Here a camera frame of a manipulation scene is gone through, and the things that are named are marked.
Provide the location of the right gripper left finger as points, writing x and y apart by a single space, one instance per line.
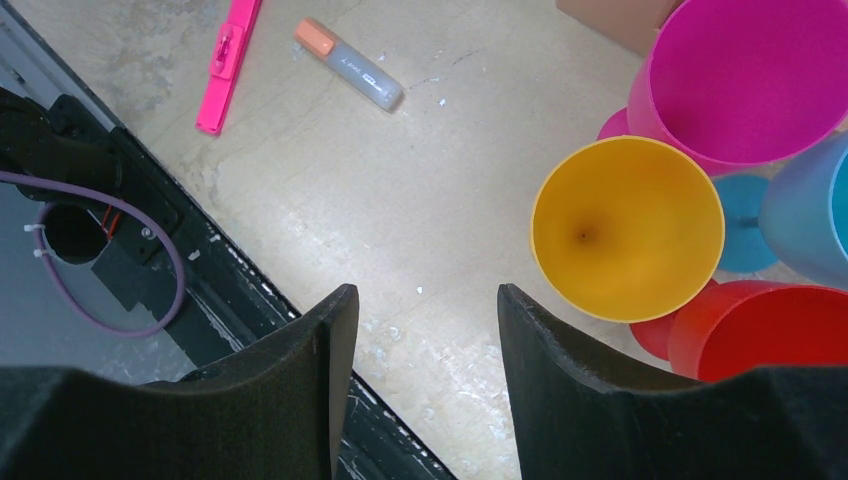
274 410

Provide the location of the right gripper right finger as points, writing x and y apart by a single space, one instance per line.
583 410

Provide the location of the red plastic wine glass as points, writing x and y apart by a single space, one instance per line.
733 327

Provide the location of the yellow plastic wine glass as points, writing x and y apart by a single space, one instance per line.
627 229

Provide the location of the light blue wine glass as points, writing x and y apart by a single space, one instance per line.
797 217

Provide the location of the magenta plastic wine glass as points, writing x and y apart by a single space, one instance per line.
740 84

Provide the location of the orange grey marker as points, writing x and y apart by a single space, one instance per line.
348 63

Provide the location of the pink flat clip tool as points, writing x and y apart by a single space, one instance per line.
230 48

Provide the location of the peach desk organizer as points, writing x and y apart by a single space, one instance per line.
632 24

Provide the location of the aluminium table frame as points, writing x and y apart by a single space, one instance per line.
31 68

